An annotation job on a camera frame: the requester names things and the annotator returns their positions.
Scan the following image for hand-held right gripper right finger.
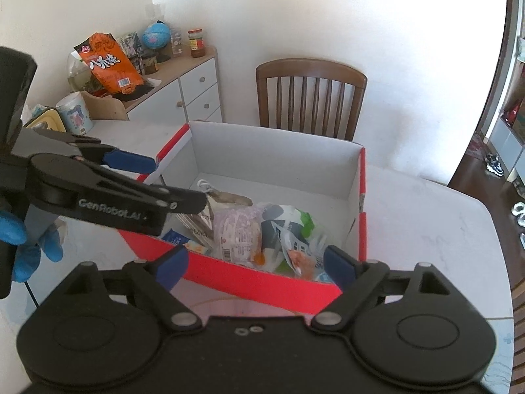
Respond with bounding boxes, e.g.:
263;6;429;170
309;245;454;335

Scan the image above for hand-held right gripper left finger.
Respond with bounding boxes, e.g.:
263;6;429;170
61;245;203;335

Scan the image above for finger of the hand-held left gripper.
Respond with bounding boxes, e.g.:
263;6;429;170
18;126;158;175
28;153;208;237

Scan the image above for purple white packet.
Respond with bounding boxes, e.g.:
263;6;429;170
211;204;265;261

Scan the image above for red cardboard box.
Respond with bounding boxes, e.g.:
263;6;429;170
117;121;367;317

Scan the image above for white marble desktop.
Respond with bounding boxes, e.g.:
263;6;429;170
0;119;515;337

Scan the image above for person's left hand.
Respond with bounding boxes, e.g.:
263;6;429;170
0;208;64;284

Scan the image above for blue packet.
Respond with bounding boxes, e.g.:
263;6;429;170
161;229;214;257

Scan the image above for yellow lid container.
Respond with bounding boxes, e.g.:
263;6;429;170
22;107;70;133

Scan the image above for crumpled silver packet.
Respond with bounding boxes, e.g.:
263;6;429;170
186;178;254;241

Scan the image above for green white packet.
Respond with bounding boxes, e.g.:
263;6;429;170
260;203;329;274

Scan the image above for printed paper roll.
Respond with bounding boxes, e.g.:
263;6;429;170
55;92;95;135

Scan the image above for clear plastic bag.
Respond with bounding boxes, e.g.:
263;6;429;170
66;48;99;93

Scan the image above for white sideboard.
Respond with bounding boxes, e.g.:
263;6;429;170
98;45;224;124

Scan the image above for orange snack bag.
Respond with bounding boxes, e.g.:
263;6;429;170
74;32;145;95

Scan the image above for dark jar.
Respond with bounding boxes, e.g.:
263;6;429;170
140;53;160;75

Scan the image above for photo cards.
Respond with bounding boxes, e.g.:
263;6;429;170
118;32;144;72

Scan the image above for clear acrylic stand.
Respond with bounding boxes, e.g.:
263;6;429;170
169;28;184;57

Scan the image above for blue globe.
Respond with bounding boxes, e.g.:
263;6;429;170
142;20;172;62

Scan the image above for red lid sauce jar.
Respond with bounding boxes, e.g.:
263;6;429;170
188;29;206;59

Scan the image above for grey wall cabinet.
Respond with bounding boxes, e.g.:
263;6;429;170
490;37;525;181

